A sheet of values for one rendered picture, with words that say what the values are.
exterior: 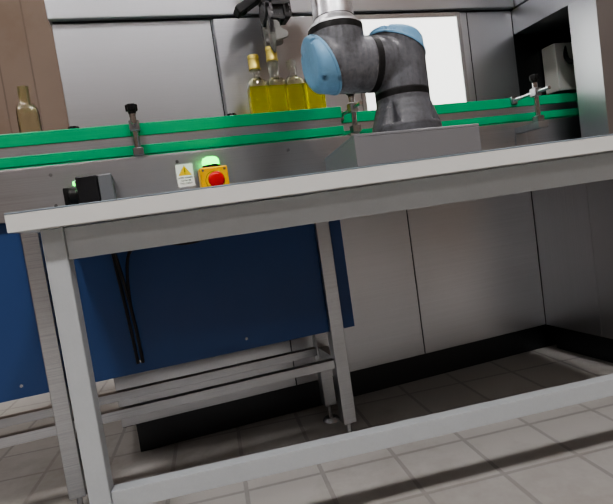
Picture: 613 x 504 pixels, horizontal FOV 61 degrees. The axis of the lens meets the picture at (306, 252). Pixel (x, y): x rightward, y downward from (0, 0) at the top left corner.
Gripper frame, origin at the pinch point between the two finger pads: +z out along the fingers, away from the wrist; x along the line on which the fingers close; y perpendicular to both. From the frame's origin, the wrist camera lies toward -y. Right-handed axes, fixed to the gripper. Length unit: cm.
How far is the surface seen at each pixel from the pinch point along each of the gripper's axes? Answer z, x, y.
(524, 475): 118, -55, 30
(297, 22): -12.5, 11.9, 14.1
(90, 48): -8, 16, -51
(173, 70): -0.2, 15.3, -27.7
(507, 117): 28, -5, 78
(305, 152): 33.3, -15.4, 1.1
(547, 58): 4, 11, 114
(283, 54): -2.4, 12.0, 7.8
